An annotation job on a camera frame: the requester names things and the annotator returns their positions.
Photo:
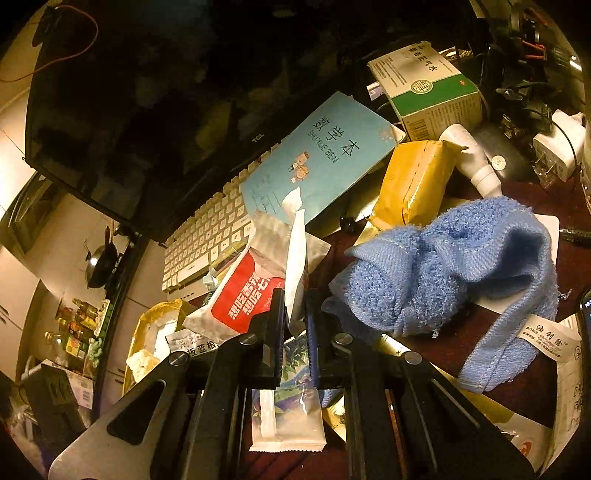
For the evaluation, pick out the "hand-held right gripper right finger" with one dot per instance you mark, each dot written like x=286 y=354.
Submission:
x=313 y=344

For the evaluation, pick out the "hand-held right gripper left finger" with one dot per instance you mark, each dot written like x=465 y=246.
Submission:
x=279 y=325

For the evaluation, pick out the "slim white sachet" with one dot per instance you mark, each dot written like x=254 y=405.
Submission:
x=295 y=258

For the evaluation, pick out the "blue terry towel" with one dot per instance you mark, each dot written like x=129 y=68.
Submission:
x=415 y=277

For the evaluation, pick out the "yellow packet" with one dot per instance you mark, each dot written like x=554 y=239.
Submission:
x=415 y=184

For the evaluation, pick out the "red white snack packet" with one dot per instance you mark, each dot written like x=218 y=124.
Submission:
x=240 y=295

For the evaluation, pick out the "white floral sachet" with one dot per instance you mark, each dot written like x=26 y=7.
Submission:
x=291 y=406

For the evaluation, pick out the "small white printed sachet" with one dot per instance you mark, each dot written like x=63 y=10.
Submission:
x=189 y=344

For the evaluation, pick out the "white computer keyboard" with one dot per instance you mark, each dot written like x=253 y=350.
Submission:
x=203 y=230

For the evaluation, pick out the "small black knob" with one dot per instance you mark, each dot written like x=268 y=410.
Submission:
x=349 y=224

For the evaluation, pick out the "light blue notebook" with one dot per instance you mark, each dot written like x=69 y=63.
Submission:
x=323 y=157

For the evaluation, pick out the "metal wok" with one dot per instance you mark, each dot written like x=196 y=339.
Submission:
x=101 y=265

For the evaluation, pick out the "row of condiment bottles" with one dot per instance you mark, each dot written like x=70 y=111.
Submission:
x=76 y=332

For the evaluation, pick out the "black box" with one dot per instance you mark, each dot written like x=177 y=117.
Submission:
x=51 y=401

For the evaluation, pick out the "black computer monitor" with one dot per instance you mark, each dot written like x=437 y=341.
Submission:
x=161 y=115

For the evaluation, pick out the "white plastic bottle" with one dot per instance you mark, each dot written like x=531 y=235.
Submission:
x=471 y=157

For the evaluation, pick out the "white printed plastic bag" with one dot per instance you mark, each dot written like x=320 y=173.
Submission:
x=570 y=397

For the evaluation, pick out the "black smartphone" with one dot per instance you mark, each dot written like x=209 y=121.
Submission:
x=586 y=318

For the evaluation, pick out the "white green medicine box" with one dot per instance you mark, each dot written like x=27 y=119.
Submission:
x=429 y=92

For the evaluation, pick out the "white charger plug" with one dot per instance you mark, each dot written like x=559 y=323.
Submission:
x=558 y=147

